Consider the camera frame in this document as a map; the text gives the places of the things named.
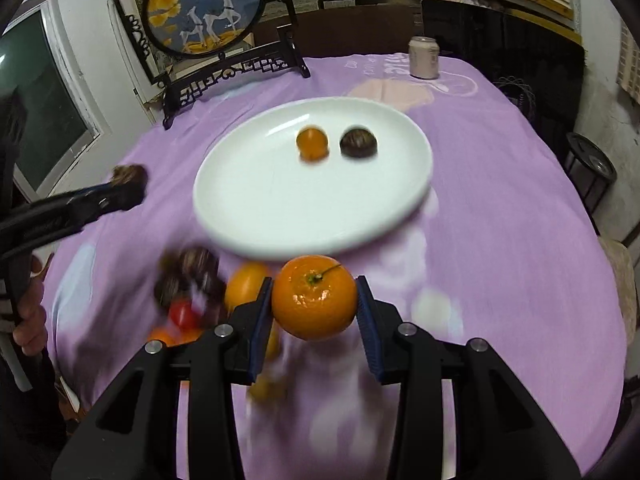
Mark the person left hand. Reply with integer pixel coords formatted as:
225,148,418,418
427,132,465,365
13,256,48,356

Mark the dark water chestnut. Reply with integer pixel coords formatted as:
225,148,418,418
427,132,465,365
110,164,149,194
340,128,378,158
153,245,227,320

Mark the dark water chestnut back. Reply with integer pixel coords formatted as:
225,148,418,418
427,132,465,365
340,128,378,158

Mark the red cherry tomato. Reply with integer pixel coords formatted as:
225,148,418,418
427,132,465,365
168,298,202,332

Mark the small mandarin orange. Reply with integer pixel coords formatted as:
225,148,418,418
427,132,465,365
146,327,204,347

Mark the purple tablecloth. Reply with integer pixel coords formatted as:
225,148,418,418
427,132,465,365
44,54,627,471

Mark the white oval plate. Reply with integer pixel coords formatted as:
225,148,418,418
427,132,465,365
193,96,434,261

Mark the window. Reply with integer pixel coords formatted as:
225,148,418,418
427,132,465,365
1,0,105,200

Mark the orange kumquat back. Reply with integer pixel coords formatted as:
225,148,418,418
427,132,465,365
296,126,329,162

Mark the black round stool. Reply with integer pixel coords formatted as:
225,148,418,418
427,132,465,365
564,133,617,216

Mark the dark water chestnut front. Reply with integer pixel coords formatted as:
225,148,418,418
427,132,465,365
153,245,227,320

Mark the black cabinet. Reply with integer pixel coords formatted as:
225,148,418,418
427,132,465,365
421,0,585,133

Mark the round deer art screen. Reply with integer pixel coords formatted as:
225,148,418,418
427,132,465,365
113,0,310,128

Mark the pink beverage can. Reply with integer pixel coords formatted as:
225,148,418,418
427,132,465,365
409,36,439,80

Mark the yellow orange fruit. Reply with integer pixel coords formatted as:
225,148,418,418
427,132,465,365
224,261,271,314

